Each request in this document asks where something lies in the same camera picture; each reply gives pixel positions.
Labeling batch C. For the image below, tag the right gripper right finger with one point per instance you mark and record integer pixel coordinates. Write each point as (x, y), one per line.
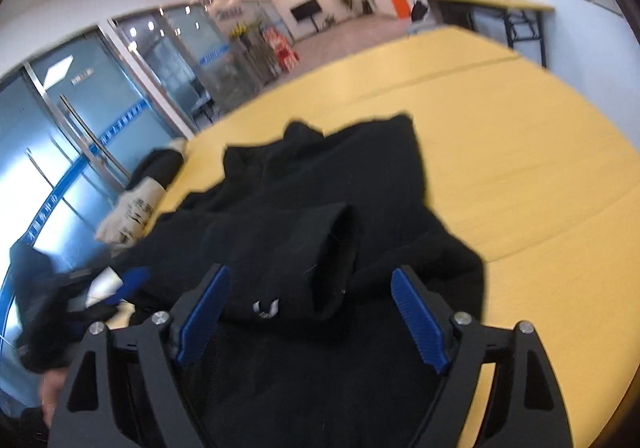
(525, 407)

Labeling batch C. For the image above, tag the person's left hand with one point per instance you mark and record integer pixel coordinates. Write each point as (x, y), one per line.
(50, 388)

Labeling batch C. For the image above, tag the beige and black folded garment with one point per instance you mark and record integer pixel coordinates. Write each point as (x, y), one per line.
(147, 187)

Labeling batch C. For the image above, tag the red stacked crates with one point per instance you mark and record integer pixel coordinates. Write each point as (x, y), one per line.
(287, 57)

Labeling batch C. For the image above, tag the yellow flower arrangement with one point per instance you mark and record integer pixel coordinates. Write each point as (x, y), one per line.
(238, 31)

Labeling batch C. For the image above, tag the yellow side table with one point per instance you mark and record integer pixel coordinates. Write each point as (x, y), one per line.
(522, 20)

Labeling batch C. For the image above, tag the black wall television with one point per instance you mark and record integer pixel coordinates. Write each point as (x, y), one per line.
(306, 12)

